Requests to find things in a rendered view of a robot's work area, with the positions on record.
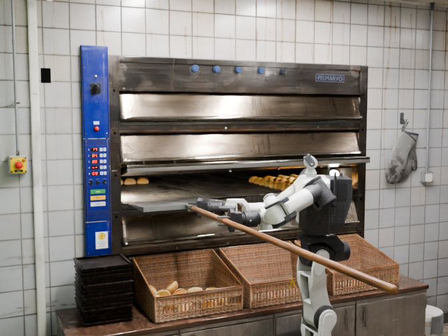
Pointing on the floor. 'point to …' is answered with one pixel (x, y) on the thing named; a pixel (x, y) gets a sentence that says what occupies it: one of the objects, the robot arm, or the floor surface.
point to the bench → (279, 318)
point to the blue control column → (95, 107)
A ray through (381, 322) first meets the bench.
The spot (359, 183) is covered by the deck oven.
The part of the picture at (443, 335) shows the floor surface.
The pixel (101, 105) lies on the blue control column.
